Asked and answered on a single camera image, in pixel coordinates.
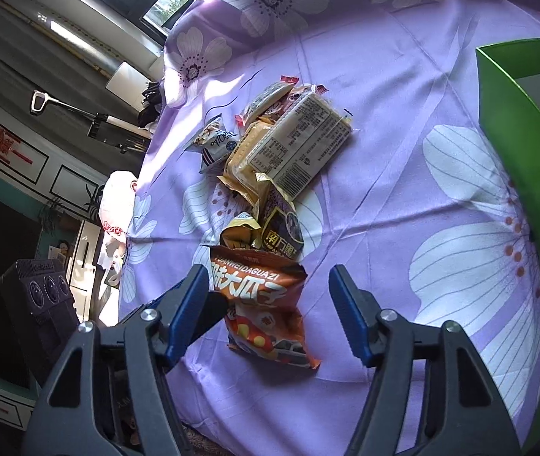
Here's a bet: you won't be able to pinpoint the silver red-edged snack packet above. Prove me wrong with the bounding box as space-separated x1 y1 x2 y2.
234 75 299 127

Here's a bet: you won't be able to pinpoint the white blue nut packet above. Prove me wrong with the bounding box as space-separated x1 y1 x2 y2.
185 114 239 174

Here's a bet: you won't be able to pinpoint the white-handled pole tool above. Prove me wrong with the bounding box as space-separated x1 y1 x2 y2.
31 90 153 154

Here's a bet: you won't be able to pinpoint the yellow cake packet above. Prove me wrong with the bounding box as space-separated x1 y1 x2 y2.
217 121 271 205

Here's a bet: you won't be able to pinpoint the red orange snack packet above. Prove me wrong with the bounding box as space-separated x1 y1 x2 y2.
270 84 329 117

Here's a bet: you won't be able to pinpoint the purple floral bedsheet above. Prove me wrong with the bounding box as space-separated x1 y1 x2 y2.
118 0 540 456

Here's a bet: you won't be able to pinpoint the dark purple snack packet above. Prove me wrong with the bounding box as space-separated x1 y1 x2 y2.
257 183 305 260

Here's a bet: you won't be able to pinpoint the white board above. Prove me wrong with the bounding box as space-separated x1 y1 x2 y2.
105 64 150 106

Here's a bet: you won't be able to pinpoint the white plastic bag red print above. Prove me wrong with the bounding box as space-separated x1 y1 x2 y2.
98 170 138 328

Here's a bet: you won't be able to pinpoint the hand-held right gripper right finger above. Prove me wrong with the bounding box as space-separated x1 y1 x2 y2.
328 264 522 456

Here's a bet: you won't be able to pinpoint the orange sunflower seed bag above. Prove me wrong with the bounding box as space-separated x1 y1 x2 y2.
202 244 322 371

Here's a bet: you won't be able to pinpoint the black speaker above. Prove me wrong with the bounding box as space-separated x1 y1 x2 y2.
0 259 81 385

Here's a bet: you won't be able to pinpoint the small yellow snack packet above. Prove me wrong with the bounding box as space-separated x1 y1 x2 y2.
221 212 262 250

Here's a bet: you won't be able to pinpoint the white cabinet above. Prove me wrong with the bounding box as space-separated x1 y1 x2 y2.
68 218 105 319

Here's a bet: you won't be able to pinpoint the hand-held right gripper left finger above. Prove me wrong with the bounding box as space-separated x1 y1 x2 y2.
20 263 230 456

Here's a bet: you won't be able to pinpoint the pile of dark clothes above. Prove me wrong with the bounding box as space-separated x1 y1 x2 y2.
137 81 166 130

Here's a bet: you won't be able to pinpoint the green cardboard box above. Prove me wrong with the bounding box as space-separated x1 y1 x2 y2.
475 38 540 456

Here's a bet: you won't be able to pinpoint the clear cracker pack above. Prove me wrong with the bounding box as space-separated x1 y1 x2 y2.
244 90 353 199

